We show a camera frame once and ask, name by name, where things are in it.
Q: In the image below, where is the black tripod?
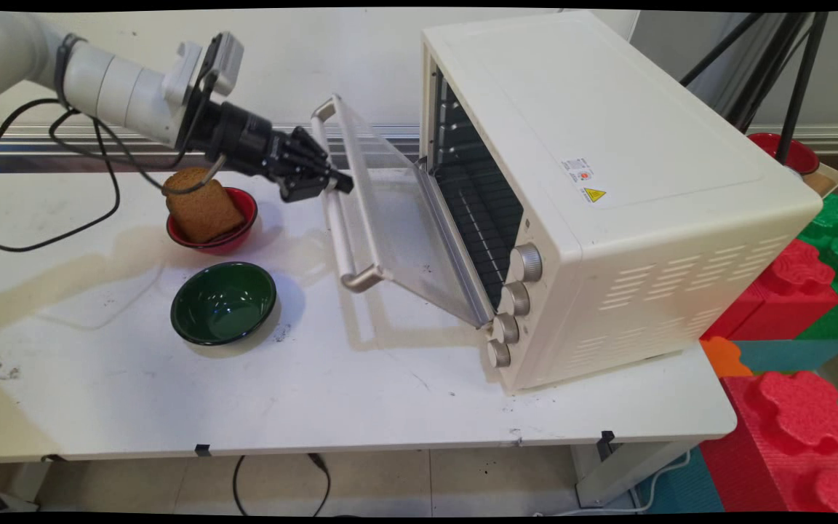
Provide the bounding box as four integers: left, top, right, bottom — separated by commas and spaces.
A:
679, 11, 831, 165

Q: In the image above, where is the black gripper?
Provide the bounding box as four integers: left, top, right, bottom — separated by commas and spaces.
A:
179, 98, 355, 204

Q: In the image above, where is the long black arm cable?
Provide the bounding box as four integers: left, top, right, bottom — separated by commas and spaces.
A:
0, 98, 123, 253

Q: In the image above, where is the short grey gripper cable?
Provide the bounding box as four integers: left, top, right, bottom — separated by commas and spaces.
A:
163, 153, 228, 197

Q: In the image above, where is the beige tray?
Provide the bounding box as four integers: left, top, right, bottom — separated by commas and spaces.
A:
799, 162, 838, 199

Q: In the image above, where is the red bowl holding bread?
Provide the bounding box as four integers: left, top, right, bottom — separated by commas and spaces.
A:
166, 186, 260, 255

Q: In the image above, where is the small red foam block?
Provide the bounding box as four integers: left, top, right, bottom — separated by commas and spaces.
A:
701, 239, 838, 342

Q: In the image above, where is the teal foam block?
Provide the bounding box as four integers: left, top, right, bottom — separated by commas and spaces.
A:
732, 338, 838, 374

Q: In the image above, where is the empty red bowl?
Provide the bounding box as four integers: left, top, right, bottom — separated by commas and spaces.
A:
746, 132, 821, 176

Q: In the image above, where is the black arm strap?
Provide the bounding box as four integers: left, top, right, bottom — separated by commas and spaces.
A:
54, 33, 88, 111

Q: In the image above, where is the wire oven rack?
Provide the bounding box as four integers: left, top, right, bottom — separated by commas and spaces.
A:
432, 162, 525, 308

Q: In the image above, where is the green bowl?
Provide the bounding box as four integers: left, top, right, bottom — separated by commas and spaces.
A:
170, 262, 278, 346

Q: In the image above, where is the blue foam mat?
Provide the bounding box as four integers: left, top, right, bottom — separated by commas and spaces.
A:
636, 448, 727, 515

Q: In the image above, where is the black floor cable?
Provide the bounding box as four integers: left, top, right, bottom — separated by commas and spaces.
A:
233, 453, 332, 518

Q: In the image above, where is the glass oven door with handle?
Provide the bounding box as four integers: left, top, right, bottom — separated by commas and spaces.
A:
309, 95, 497, 330

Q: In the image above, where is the cream toaster oven body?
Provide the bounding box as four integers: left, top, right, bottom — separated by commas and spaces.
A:
419, 9, 824, 397

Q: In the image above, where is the white table leg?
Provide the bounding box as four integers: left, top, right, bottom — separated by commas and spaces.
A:
570, 437, 701, 509

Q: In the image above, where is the large red foam block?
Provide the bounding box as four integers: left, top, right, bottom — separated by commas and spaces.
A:
698, 370, 838, 515

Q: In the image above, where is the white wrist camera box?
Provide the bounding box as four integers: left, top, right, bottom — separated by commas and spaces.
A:
163, 32, 245, 111

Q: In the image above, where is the aluminium wall rail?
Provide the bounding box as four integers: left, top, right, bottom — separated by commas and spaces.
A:
0, 122, 421, 172

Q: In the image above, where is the green foam block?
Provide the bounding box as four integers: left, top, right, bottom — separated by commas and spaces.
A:
796, 193, 838, 343

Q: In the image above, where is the white floor cable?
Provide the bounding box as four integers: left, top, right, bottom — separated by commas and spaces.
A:
534, 448, 693, 518

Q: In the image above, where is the brown bread slice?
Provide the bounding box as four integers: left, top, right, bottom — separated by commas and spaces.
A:
162, 167, 247, 245

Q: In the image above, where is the orange foam block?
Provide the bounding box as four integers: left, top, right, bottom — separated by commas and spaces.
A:
700, 336, 755, 379

